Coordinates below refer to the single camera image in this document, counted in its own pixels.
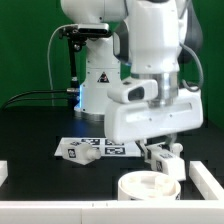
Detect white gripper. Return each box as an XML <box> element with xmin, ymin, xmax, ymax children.
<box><xmin>104</xmin><ymin>89</ymin><xmax>203</xmax><ymax>160</ymax></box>

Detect white round stool seat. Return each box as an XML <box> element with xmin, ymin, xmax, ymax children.
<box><xmin>118</xmin><ymin>171</ymin><xmax>181</xmax><ymax>201</ymax></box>

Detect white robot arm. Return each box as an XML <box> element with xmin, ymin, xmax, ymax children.
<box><xmin>61</xmin><ymin>0</ymin><xmax>203</xmax><ymax>143</ymax></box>

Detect white marker sheet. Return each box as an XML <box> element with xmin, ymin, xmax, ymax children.
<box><xmin>55</xmin><ymin>137</ymin><xmax>141</xmax><ymax>157</ymax></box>

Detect white L-shaped fence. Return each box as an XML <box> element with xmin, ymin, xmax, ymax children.
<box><xmin>0</xmin><ymin>161</ymin><xmax>224</xmax><ymax>224</ymax></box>

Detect white left fence block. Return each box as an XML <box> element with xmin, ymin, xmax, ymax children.
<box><xmin>0</xmin><ymin>161</ymin><xmax>8</xmax><ymax>187</ymax></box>

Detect black cables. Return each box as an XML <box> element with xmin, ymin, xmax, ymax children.
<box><xmin>1</xmin><ymin>87</ymin><xmax>81</xmax><ymax>110</ymax></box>

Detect black camera stand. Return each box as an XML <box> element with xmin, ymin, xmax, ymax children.
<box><xmin>59</xmin><ymin>23</ymin><xmax>112</xmax><ymax>107</ymax></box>

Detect white cable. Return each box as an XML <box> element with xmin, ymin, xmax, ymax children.
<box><xmin>46</xmin><ymin>25</ymin><xmax>73</xmax><ymax>108</ymax></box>

